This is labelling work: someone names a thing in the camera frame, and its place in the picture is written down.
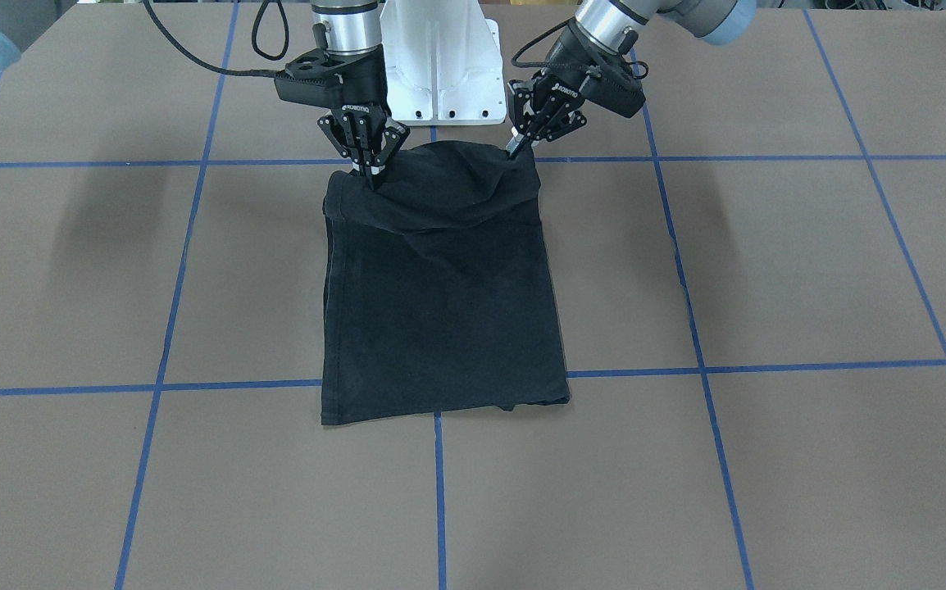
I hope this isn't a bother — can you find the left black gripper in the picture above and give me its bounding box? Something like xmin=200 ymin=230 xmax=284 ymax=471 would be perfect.
xmin=506 ymin=21 xmax=647 ymax=160

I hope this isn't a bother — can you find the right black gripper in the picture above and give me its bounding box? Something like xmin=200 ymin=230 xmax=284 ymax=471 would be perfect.
xmin=274 ymin=48 xmax=411 ymax=190

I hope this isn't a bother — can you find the black graphic t-shirt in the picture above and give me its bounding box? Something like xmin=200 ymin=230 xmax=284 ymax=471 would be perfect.
xmin=321 ymin=141 xmax=571 ymax=426

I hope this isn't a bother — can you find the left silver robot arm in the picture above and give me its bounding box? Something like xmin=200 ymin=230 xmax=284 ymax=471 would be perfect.
xmin=506 ymin=1 xmax=757 ymax=158

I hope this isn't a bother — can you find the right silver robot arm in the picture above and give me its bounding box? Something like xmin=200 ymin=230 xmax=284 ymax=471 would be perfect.
xmin=0 ymin=1 xmax=410 ymax=188

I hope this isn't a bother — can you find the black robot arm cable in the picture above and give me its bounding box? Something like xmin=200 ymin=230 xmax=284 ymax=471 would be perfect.
xmin=141 ymin=0 xmax=289 ymax=79

